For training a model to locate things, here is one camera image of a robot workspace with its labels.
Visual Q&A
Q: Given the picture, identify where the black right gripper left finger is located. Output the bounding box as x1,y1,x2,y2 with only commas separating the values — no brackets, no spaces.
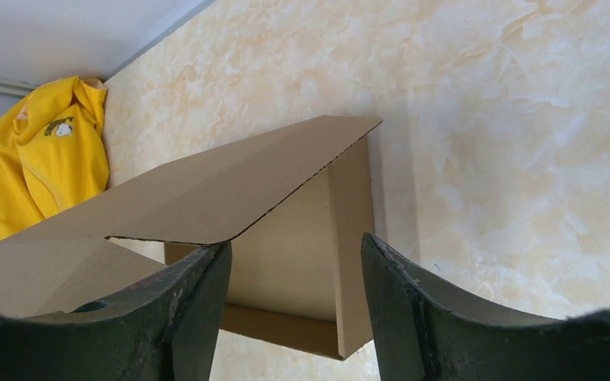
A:
0,243,232,380

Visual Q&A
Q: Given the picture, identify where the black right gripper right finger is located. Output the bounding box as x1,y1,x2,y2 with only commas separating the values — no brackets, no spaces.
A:
361,233,610,380

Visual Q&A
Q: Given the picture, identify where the brown cardboard box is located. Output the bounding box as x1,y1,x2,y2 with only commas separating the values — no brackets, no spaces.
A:
0,116,381,360

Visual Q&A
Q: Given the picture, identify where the yellow jacket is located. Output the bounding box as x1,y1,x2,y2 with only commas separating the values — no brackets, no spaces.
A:
0,76,110,241

